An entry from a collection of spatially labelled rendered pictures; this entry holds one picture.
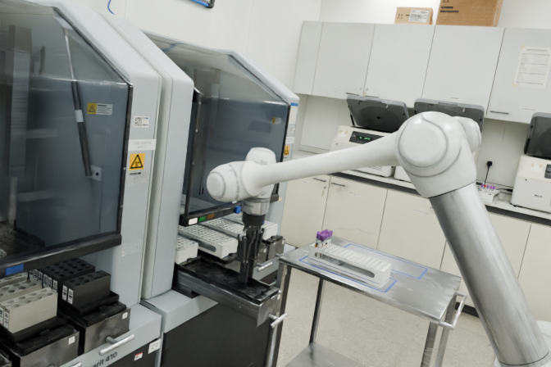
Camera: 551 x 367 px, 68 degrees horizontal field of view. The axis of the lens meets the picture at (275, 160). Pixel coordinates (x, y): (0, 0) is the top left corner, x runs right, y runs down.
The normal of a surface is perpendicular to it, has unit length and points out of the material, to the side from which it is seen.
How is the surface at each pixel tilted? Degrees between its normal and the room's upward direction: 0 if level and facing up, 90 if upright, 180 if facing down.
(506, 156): 90
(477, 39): 90
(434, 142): 86
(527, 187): 90
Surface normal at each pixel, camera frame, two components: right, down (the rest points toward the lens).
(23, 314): 0.86, 0.19
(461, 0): -0.54, 0.07
